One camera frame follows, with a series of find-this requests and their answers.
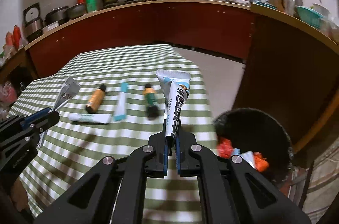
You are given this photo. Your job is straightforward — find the white pouch package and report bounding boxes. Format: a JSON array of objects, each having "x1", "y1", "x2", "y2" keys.
[{"x1": 240, "y1": 151, "x2": 256, "y2": 169}]

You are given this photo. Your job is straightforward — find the orange plastic bag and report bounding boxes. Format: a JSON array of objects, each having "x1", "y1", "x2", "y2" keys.
[{"x1": 253, "y1": 152, "x2": 269, "y2": 172}]

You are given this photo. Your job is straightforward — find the red plastic bag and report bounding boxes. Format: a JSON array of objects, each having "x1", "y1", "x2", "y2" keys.
[{"x1": 217, "y1": 137, "x2": 234, "y2": 159}]

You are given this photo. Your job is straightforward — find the orange label bottle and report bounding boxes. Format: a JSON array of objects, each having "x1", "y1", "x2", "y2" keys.
[{"x1": 85, "y1": 85, "x2": 106, "y2": 114}]

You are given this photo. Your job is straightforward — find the white toothpaste box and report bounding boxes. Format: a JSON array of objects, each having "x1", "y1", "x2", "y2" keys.
[{"x1": 68, "y1": 113, "x2": 112, "y2": 124}]

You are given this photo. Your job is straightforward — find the teal white tube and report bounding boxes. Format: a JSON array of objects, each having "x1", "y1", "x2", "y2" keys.
[{"x1": 113, "y1": 82, "x2": 129, "y2": 122}]

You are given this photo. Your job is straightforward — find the green label dark bottle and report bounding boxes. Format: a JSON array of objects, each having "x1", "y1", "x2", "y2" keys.
[{"x1": 143, "y1": 83, "x2": 159, "y2": 119}]

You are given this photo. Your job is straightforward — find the silver snack wrapper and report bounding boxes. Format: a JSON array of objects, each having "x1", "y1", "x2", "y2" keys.
[{"x1": 156, "y1": 69, "x2": 191, "y2": 148}]

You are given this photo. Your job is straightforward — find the black trash bin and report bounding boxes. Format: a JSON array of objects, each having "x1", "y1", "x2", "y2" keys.
[{"x1": 213, "y1": 108, "x2": 294, "y2": 188}]

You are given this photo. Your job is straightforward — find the green checkered tablecloth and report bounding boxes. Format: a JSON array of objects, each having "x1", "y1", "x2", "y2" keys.
[{"x1": 9, "y1": 44, "x2": 217, "y2": 217}]

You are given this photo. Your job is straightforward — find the striped curtain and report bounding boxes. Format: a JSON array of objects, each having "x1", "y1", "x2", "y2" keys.
[{"x1": 288, "y1": 140, "x2": 338, "y2": 223}]

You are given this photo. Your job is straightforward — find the rice cooker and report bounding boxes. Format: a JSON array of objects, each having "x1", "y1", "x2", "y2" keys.
[{"x1": 23, "y1": 3, "x2": 43, "y2": 43}]

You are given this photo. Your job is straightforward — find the dark red lower cabinets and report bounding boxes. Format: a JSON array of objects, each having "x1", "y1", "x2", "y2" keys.
[{"x1": 28, "y1": 0, "x2": 338, "y2": 143}]

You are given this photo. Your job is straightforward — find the green thermos bottle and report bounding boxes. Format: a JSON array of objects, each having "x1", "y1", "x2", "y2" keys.
[{"x1": 86, "y1": 0, "x2": 97, "y2": 13}]

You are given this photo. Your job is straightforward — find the teal plastic basket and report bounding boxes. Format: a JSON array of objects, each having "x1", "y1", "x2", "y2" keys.
[{"x1": 295, "y1": 6, "x2": 324, "y2": 29}]

